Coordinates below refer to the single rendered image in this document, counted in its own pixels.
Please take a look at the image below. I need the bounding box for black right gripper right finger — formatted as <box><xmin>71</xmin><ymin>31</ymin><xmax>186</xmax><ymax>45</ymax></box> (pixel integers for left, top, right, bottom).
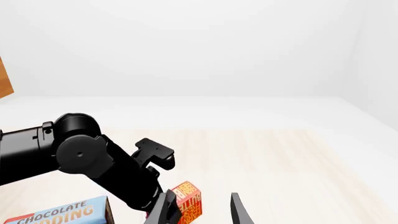
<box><xmin>230</xmin><ymin>192</ymin><xmax>256</xmax><ymax>224</ymax></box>

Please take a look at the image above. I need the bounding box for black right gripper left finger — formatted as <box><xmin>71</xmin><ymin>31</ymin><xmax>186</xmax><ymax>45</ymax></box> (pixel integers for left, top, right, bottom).
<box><xmin>144</xmin><ymin>189</ymin><xmax>183</xmax><ymax>224</ymax></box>

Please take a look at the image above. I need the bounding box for orange butter box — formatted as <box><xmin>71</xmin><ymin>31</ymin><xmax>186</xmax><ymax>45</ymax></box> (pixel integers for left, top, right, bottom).
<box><xmin>170</xmin><ymin>180</ymin><xmax>203</xmax><ymax>224</ymax></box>

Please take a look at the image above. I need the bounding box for blue chocolate pudding box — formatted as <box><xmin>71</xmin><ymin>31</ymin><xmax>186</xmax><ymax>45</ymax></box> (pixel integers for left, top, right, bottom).
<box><xmin>2</xmin><ymin>195</ymin><xmax>116</xmax><ymax>224</ymax></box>

